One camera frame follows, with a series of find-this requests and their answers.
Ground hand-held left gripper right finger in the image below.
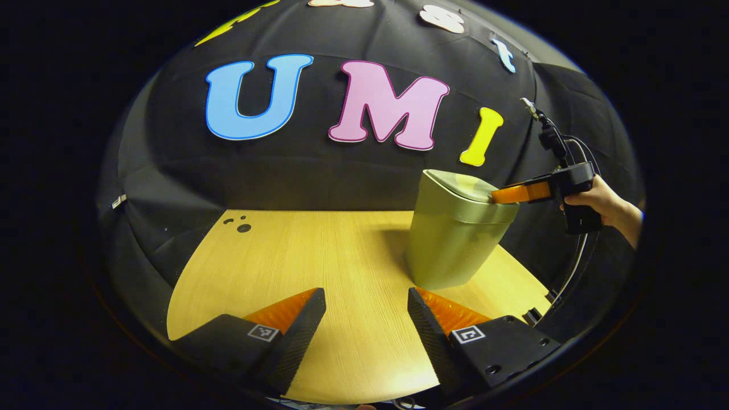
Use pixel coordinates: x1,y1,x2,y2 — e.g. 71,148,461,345
407,286,562,397

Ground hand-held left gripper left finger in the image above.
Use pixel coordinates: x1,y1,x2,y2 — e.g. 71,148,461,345
171,287,327,397

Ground pale green garbage bin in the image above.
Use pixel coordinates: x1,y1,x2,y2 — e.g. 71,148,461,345
406,169,521,290

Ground wooden desktop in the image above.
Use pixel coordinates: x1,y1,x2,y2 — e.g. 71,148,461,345
167,210,552,405

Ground black backdrop cloth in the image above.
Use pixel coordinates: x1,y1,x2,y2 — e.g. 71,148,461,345
97,0,644,342

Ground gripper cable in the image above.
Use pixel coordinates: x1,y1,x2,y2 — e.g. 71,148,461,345
546,231,591,321

